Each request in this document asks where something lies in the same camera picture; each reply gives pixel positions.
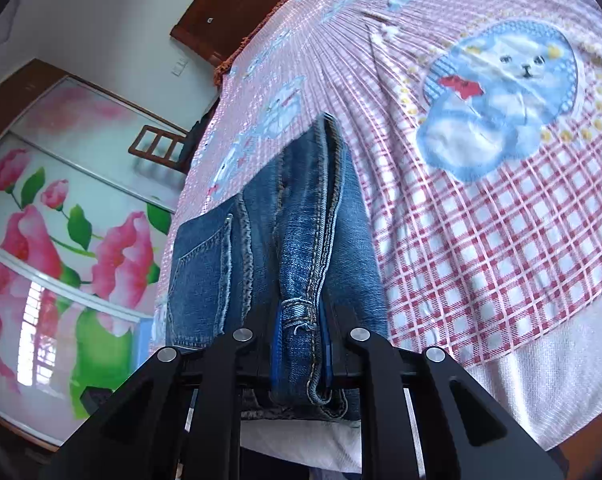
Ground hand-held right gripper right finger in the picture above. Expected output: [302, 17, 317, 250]
[322, 304, 568, 480]

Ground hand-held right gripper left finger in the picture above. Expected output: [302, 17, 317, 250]
[40, 307, 284, 480]

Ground blue denim pants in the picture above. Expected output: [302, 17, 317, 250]
[166, 112, 389, 421]

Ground pink plaid printed blanket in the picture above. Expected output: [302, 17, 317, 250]
[153, 0, 602, 366]

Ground dark clothing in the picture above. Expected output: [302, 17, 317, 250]
[183, 100, 222, 171]

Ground wooden chair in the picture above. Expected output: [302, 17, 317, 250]
[127, 125, 192, 177]

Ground flower print wardrobe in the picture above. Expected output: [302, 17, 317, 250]
[0, 58, 192, 456]

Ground wooden bed headboard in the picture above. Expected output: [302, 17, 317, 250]
[170, 0, 302, 73]

